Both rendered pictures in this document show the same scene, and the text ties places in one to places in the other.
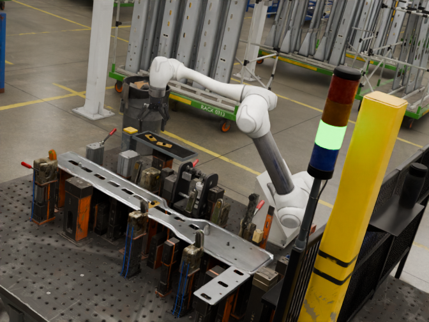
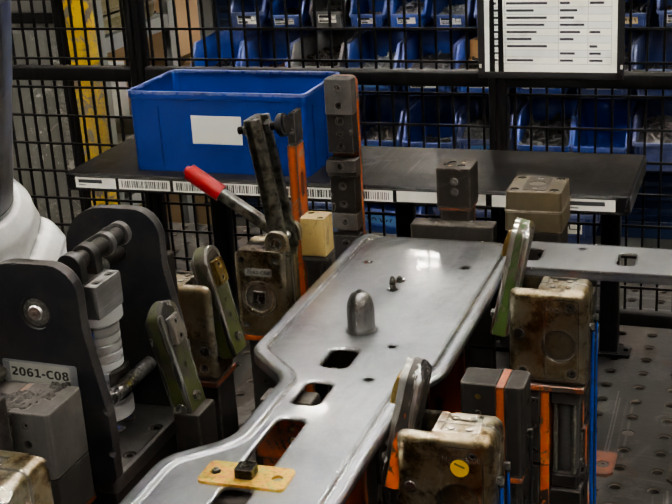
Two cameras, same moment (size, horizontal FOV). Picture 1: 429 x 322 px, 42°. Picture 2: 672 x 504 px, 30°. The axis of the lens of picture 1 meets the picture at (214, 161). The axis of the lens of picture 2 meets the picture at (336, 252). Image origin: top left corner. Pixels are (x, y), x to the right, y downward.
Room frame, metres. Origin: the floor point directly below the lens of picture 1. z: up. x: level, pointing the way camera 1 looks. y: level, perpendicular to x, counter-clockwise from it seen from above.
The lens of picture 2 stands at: (2.56, 1.26, 1.57)
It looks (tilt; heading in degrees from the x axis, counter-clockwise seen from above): 20 degrees down; 259
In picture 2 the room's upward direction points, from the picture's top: 4 degrees counter-clockwise
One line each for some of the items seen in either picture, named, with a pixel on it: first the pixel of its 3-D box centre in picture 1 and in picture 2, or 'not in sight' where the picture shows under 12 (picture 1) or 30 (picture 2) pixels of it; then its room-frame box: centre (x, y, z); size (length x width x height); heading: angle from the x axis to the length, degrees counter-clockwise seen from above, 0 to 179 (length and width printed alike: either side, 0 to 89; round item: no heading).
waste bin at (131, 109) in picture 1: (142, 116); not in sight; (5.40, 0.81, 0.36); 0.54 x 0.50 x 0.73; 149
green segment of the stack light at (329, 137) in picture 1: (330, 133); not in sight; (1.39, -0.28, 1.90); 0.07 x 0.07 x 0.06
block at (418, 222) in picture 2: not in sight; (456, 319); (2.08, -0.35, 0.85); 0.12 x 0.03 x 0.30; 149
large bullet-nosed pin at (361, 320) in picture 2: (207, 230); (360, 316); (2.29, -0.03, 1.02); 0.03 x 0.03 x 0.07
